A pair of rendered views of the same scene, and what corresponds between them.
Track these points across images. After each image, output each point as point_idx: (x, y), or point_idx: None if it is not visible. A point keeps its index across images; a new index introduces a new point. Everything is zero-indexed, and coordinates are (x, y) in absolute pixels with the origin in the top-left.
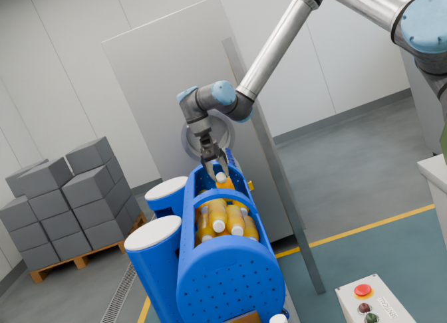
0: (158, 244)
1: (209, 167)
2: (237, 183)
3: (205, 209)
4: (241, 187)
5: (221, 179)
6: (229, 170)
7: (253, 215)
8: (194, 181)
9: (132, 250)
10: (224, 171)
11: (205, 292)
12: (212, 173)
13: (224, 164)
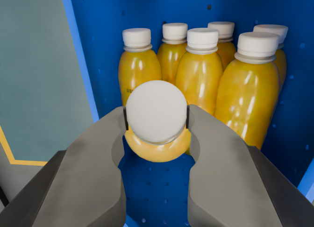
0: None
1: (224, 175)
2: (134, 176)
3: (259, 37)
4: (130, 166)
5: (154, 87)
6: (137, 217)
7: (105, 2)
8: (306, 176)
9: None
10: (153, 219)
11: None
12: (206, 130)
13: (81, 156)
